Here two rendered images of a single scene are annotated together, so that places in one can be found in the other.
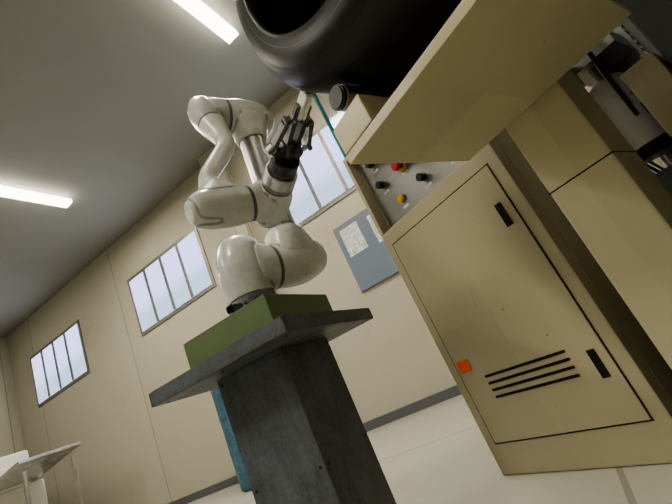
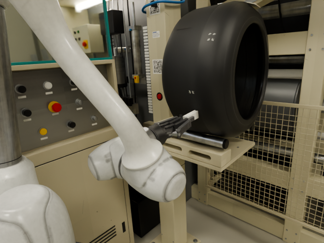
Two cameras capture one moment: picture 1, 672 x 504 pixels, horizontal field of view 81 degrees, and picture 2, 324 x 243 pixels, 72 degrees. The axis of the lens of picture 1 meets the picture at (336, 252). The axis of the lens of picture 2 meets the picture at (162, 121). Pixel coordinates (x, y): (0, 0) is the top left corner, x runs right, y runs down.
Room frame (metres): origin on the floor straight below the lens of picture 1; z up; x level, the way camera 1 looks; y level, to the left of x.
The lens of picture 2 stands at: (0.97, 0.73, 1.28)
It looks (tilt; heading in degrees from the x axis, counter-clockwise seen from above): 17 degrees down; 263
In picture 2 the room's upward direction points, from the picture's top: 3 degrees counter-clockwise
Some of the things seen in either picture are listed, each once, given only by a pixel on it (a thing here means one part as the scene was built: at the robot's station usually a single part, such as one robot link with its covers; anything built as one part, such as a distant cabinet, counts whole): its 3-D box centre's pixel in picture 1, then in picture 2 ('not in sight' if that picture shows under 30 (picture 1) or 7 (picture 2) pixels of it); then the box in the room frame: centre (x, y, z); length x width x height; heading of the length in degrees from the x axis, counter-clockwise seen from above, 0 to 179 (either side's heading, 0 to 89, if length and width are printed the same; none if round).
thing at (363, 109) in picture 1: (419, 128); (192, 148); (0.70, -0.25, 0.84); 0.36 x 0.09 x 0.06; 129
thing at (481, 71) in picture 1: (481, 87); (208, 146); (0.59, -0.34, 0.80); 0.37 x 0.36 x 0.02; 39
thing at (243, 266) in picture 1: (244, 268); (30, 236); (1.21, 0.30, 0.92); 0.18 x 0.16 x 0.22; 130
